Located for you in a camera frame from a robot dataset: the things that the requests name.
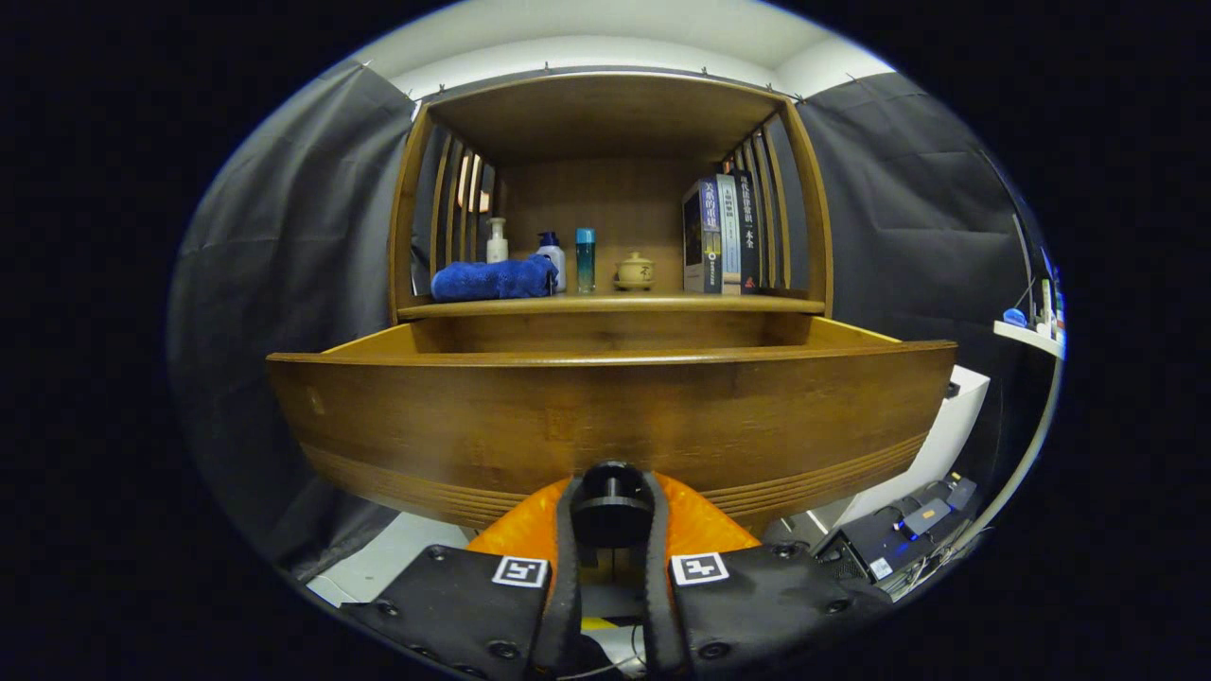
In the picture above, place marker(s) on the white pump bottle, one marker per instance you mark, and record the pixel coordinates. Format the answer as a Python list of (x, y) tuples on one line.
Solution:
[(497, 246)]

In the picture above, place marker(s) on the beige lidded teacup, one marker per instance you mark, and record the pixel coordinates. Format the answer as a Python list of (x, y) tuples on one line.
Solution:
[(634, 271)]

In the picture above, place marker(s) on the white bottle with blue cap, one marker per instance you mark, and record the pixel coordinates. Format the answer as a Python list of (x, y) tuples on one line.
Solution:
[(554, 260)]

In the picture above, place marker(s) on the small blue object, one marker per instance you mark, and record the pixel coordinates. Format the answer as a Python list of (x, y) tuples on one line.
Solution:
[(1015, 318)]

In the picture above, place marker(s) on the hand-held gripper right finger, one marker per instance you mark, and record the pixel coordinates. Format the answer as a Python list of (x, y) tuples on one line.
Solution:
[(757, 605)]

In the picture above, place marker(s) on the black electronic box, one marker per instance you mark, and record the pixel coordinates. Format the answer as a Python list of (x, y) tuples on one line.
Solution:
[(889, 539)]

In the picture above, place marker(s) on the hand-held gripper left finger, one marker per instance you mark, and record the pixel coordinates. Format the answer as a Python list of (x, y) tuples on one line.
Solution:
[(454, 605)]

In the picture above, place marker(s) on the teal bottle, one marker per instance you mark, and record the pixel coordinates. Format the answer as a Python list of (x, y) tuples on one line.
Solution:
[(586, 260)]

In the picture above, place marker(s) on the book with black spine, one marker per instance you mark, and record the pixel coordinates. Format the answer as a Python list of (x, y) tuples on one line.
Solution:
[(748, 227)]

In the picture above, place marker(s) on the book with white spine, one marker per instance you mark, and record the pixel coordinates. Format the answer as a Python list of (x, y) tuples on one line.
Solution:
[(729, 232)]

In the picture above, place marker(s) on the black backdrop cloth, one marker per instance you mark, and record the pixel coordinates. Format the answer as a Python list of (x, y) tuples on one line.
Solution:
[(284, 284)]

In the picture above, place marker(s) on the white box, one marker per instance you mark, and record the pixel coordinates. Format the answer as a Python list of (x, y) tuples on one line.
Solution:
[(932, 454)]

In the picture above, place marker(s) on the book with blue spine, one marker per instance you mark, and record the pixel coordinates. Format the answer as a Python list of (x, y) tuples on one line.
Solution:
[(705, 236)]

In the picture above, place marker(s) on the wooden drawer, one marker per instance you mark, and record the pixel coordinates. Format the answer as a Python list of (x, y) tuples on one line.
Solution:
[(605, 407)]

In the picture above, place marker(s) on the blue towel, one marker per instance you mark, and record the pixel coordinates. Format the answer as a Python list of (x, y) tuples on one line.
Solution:
[(492, 281)]

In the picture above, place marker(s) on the wooden countertop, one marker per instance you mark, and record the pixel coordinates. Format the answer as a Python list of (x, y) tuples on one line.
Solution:
[(653, 304)]

